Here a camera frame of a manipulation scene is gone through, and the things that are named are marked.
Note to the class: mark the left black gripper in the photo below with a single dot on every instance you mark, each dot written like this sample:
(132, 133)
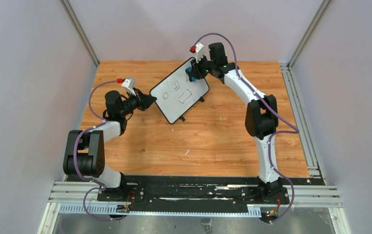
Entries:
(141, 100)

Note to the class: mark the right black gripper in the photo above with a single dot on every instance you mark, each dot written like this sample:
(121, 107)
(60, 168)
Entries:
(200, 68)

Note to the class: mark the blue and black eraser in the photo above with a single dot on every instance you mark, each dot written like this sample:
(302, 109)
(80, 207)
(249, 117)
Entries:
(188, 73)

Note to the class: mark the black framed whiteboard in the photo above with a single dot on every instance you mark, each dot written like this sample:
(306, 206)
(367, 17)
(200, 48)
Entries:
(175, 93)

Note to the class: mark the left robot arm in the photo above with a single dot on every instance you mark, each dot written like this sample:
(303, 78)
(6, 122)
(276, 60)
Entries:
(85, 149)

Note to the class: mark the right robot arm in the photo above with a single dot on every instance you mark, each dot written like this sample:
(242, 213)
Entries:
(260, 120)

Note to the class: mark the metal whiteboard stand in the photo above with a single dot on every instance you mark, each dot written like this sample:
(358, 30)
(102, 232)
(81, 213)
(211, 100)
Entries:
(200, 100)

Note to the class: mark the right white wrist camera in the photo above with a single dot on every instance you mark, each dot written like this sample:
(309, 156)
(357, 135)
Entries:
(199, 52)

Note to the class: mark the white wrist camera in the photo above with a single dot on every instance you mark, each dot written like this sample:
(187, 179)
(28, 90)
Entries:
(199, 52)
(128, 85)

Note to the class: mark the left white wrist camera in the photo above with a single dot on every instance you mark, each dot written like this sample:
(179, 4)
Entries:
(128, 85)

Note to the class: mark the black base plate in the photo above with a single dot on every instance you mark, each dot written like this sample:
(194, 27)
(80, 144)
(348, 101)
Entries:
(194, 194)

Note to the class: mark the aluminium frame rail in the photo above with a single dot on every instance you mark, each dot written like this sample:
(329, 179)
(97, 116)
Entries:
(314, 207)

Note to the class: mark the left corner aluminium post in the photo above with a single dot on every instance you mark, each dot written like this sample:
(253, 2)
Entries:
(66, 4)

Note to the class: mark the corner aluminium post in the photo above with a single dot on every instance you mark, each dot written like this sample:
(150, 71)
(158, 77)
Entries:
(308, 33)
(66, 4)

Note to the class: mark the right corner aluminium post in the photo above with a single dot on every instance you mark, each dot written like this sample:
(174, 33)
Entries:
(308, 33)

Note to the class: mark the right side aluminium rail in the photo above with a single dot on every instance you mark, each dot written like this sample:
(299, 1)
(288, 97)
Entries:
(302, 122)

